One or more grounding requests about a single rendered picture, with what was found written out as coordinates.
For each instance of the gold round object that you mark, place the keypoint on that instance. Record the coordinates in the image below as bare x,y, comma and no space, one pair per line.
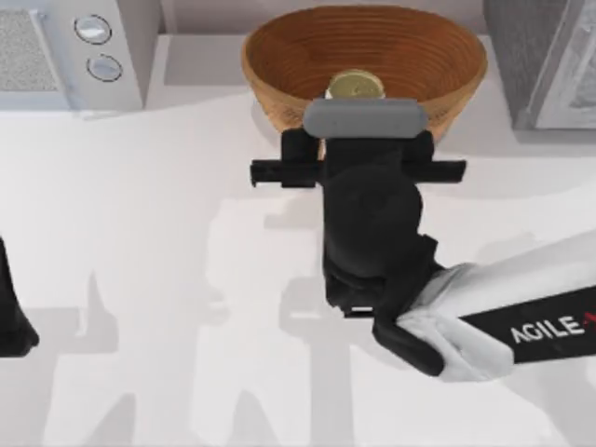
356,85

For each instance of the brown woven basket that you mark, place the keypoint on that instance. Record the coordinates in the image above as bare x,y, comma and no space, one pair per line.
288,51

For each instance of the pale microwave oven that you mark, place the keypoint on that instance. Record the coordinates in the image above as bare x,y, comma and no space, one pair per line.
125,56

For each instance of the round grey microwave knob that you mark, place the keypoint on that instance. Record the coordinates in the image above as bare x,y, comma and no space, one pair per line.
104,66
92,27

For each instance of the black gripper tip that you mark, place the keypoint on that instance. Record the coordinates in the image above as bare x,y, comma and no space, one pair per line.
11,312

